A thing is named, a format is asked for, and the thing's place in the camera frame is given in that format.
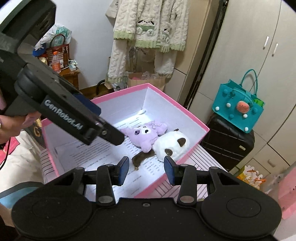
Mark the cream knitted cardigan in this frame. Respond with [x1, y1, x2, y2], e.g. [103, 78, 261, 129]
[107, 1, 189, 84]

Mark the person's left hand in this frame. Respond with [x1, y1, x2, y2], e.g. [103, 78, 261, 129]
[0, 91, 41, 150]

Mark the red woven basket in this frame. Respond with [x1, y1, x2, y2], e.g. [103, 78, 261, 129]
[46, 34, 70, 64]

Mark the white panda plush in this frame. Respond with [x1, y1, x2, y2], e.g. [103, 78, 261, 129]
[131, 131, 191, 171]

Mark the black suitcase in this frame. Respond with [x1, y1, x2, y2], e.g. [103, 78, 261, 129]
[201, 113, 255, 171]

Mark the colourful gift bag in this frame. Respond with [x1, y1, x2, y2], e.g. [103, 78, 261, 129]
[237, 165, 266, 190]

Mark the pink paper bag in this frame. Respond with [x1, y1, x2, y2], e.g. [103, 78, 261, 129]
[278, 167, 296, 219]

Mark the purple plush toy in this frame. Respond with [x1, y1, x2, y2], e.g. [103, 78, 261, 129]
[120, 120, 168, 153]

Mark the printed paper sheet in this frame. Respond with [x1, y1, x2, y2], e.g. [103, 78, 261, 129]
[47, 124, 165, 199]

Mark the teal felt tote bag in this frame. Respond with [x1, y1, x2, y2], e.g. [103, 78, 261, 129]
[212, 69, 265, 133]

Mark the orange drink bottle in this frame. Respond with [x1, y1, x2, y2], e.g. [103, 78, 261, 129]
[51, 51, 61, 73]

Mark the wooden side cabinet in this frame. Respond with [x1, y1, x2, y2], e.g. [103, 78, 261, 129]
[59, 68, 80, 89]

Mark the brown paper bag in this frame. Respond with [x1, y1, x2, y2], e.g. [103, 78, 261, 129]
[127, 71, 166, 91]

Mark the beige wardrobe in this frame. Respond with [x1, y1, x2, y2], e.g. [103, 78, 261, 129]
[162, 0, 296, 181]

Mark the pink cardboard box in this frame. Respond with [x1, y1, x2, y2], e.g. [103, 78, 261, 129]
[42, 84, 209, 199]

